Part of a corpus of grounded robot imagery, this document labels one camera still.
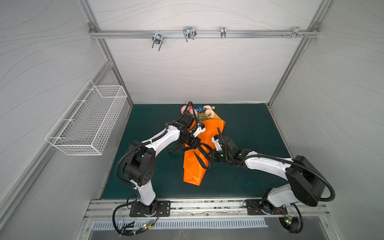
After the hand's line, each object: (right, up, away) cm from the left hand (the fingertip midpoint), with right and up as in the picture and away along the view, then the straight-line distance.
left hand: (200, 142), depth 87 cm
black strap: (+1, -5, +1) cm, 6 cm away
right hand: (+4, -5, -2) cm, 7 cm away
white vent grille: (+2, -36, -17) cm, 39 cm away
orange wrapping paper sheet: (-3, -10, -1) cm, 10 cm away
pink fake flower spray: (-13, +21, +24) cm, 35 cm away
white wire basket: (-55, +11, -18) cm, 59 cm away
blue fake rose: (0, +22, +25) cm, 33 cm away
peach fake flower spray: (+7, +20, +24) cm, 32 cm away
